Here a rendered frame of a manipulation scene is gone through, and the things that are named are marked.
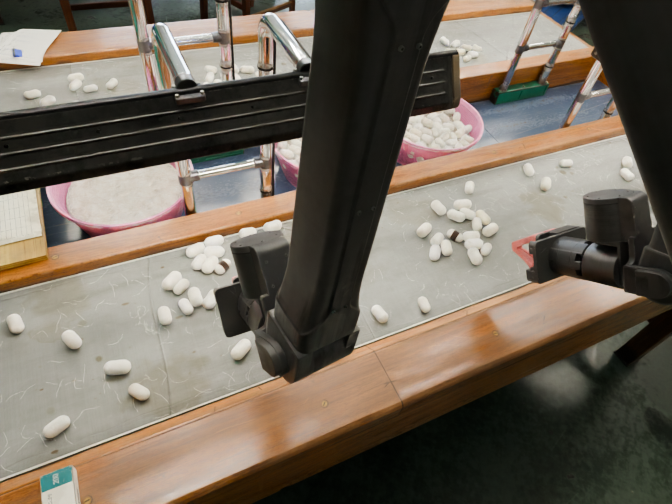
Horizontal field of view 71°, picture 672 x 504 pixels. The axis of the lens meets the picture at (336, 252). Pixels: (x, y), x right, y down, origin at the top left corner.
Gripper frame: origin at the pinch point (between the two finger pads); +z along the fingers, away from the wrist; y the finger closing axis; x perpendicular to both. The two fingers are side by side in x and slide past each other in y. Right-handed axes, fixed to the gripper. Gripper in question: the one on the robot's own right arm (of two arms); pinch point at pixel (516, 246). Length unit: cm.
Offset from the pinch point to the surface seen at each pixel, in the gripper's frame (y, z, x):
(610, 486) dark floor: -50, 24, 91
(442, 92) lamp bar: 12.1, -1.2, -26.3
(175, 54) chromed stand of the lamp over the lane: 47, 2, -36
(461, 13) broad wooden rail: -59, 80, -55
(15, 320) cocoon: 76, 23, -5
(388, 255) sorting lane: 14.6, 18.0, 0.7
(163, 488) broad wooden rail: 61, -2, 15
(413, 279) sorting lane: 12.9, 12.9, 4.9
